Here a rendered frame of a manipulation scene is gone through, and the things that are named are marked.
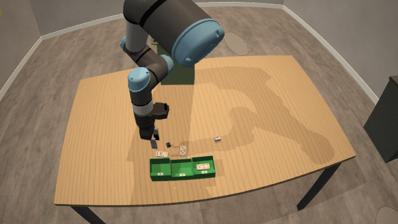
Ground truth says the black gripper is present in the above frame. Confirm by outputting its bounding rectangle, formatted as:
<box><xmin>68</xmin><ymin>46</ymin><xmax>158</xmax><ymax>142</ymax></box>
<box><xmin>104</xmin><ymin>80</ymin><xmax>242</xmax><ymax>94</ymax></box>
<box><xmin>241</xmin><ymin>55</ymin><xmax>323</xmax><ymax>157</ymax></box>
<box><xmin>132</xmin><ymin>100</ymin><xmax>169</xmax><ymax>149</ymax></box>

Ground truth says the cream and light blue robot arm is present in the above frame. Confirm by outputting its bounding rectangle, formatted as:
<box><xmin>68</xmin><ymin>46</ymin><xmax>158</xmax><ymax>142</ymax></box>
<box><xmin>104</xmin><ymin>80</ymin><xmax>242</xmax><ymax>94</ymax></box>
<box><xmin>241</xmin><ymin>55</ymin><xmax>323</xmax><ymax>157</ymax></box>
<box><xmin>120</xmin><ymin>0</ymin><xmax>224</xmax><ymax>106</ymax></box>

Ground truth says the cream domino tile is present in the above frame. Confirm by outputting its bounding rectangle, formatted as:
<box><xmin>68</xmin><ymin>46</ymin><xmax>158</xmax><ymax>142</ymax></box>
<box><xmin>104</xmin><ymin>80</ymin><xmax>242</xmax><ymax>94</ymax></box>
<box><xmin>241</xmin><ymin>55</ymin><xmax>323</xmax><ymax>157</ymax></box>
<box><xmin>180</xmin><ymin>146</ymin><xmax>186</xmax><ymax>156</ymax></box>
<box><xmin>156</xmin><ymin>151</ymin><xmax>169</xmax><ymax>158</ymax></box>
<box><xmin>197</xmin><ymin>164</ymin><xmax>210</xmax><ymax>170</ymax></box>

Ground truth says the green three-compartment bin rack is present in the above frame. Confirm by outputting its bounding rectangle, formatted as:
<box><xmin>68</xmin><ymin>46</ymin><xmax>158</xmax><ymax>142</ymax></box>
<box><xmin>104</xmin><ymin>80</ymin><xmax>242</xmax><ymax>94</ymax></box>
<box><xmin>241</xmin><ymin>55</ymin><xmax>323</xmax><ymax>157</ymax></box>
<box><xmin>149</xmin><ymin>156</ymin><xmax>216</xmax><ymax>182</ymax></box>

